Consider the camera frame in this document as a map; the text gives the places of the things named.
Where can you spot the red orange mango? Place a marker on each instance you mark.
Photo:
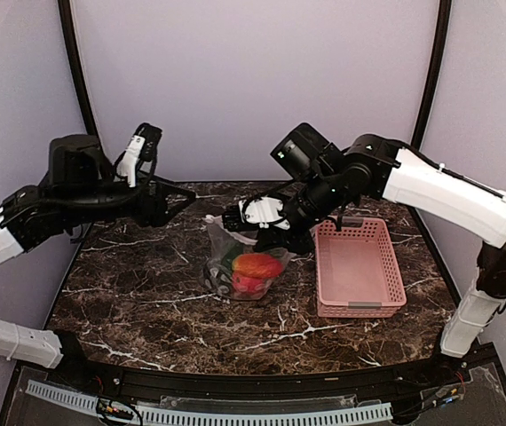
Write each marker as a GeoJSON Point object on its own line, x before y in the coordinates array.
{"type": "Point", "coordinates": [258, 265]}

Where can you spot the green lime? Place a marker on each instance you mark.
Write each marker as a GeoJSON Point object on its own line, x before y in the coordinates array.
{"type": "Point", "coordinates": [234, 252]}

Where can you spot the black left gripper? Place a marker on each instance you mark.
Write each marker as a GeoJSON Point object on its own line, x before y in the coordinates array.
{"type": "Point", "coordinates": [148, 215]}

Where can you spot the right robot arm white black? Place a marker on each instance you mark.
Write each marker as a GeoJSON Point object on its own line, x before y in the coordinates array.
{"type": "Point", "coordinates": [388, 169]}

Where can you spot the right black frame post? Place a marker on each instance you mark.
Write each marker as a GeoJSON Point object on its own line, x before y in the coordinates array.
{"type": "Point", "coordinates": [433, 72]}

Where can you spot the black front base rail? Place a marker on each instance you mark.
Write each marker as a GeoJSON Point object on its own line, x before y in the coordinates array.
{"type": "Point", "coordinates": [433, 391]}

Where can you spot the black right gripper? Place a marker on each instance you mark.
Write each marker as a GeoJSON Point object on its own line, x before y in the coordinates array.
{"type": "Point", "coordinates": [272, 237]}

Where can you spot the white slotted cable duct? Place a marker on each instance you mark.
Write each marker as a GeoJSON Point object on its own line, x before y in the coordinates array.
{"type": "Point", "coordinates": [146, 415]}

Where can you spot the left black frame post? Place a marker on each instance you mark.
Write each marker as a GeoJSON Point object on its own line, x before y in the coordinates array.
{"type": "Point", "coordinates": [83, 84]}

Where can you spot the pink perforated plastic basket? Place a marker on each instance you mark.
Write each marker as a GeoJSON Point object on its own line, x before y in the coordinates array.
{"type": "Point", "coordinates": [357, 270]}

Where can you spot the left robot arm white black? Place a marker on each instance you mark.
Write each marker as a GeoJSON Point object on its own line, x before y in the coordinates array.
{"type": "Point", "coordinates": [28, 218]}

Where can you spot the black frame post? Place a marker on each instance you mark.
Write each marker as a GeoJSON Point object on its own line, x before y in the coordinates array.
{"type": "Point", "coordinates": [83, 84]}
{"type": "Point", "coordinates": [433, 72]}

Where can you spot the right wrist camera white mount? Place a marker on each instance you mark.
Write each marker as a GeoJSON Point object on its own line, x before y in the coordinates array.
{"type": "Point", "coordinates": [259, 213]}

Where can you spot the clear zip top bag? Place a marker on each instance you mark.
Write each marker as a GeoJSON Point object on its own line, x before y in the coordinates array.
{"type": "Point", "coordinates": [222, 240]}

